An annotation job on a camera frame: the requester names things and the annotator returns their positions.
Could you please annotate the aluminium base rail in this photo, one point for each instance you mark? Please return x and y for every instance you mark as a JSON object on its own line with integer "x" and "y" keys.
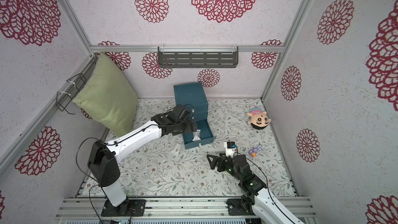
{"x": 172, "y": 208}

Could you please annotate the purple toy figure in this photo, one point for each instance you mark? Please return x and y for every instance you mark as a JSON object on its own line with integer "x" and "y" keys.
{"x": 255, "y": 150}

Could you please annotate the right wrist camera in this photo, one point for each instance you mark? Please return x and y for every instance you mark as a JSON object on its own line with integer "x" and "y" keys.
{"x": 230, "y": 149}

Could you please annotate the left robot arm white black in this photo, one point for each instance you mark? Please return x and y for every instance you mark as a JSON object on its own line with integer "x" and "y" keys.
{"x": 105, "y": 157}

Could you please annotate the teal drawer cabinet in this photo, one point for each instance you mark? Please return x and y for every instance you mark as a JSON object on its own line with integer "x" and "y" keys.
{"x": 193, "y": 96}

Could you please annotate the black wire wall rack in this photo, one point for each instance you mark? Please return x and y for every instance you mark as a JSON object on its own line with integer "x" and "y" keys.
{"x": 74, "y": 86}

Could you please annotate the grey wall shelf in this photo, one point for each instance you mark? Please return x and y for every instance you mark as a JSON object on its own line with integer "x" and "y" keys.
{"x": 198, "y": 57}

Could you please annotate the teal bottom drawer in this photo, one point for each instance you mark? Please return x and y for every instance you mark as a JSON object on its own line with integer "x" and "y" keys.
{"x": 202, "y": 136}

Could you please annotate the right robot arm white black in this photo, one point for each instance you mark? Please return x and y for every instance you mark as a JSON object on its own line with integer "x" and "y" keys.
{"x": 257, "y": 198}

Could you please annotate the green pillow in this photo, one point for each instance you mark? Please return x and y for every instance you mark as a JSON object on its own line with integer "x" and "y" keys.
{"x": 108, "y": 97}

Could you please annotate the white cookie packet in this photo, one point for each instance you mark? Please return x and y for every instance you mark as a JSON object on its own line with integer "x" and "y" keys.
{"x": 196, "y": 135}
{"x": 175, "y": 150}

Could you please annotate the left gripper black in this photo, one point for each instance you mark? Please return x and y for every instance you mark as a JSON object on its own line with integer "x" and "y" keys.
{"x": 189, "y": 125}

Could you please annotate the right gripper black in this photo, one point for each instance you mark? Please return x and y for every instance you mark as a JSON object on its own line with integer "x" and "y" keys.
{"x": 222, "y": 163}

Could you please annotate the cartoon boy plush head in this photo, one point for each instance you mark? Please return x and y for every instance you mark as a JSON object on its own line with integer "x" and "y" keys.
{"x": 258, "y": 118}

